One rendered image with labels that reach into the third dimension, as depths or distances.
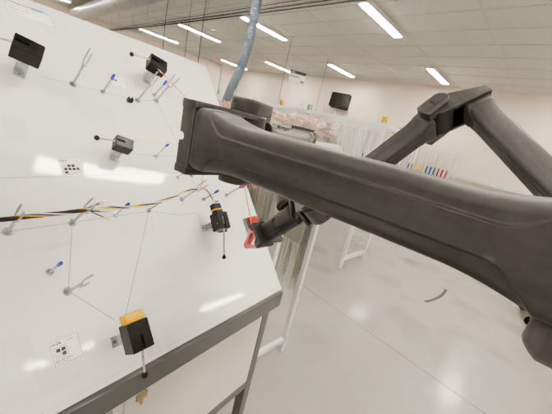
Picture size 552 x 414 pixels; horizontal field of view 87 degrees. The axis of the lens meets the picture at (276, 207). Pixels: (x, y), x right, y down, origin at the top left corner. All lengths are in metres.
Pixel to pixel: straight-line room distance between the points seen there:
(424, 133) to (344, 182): 0.60
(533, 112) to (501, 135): 7.95
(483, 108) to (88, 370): 1.02
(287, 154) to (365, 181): 0.07
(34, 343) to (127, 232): 0.30
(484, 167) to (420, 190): 8.46
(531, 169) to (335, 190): 0.55
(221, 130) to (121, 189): 0.65
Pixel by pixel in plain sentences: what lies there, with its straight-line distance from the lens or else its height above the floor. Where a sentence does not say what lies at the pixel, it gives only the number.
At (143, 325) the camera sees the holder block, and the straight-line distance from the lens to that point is 0.74.
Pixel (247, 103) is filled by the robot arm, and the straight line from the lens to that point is 0.37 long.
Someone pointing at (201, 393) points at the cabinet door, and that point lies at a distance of 1.22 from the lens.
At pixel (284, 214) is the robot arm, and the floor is 1.27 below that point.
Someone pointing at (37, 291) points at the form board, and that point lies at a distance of 0.79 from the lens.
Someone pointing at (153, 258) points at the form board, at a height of 1.06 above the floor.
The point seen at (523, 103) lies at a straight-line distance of 8.76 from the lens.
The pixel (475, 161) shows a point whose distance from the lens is 8.69.
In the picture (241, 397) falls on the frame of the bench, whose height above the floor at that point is 0.30.
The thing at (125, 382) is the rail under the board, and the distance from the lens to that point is 0.83.
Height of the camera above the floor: 1.49
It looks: 16 degrees down
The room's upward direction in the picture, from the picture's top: 13 degrees clockwise
